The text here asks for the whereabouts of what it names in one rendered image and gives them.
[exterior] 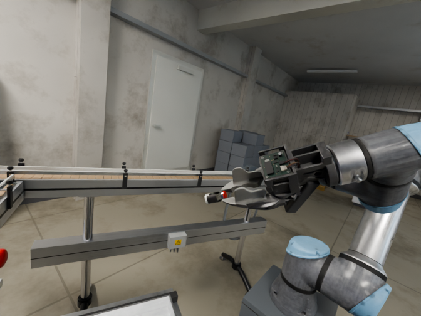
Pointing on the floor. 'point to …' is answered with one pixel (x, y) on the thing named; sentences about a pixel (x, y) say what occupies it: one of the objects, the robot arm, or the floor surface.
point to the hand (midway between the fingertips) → (228, 195)
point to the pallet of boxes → (239, 149)
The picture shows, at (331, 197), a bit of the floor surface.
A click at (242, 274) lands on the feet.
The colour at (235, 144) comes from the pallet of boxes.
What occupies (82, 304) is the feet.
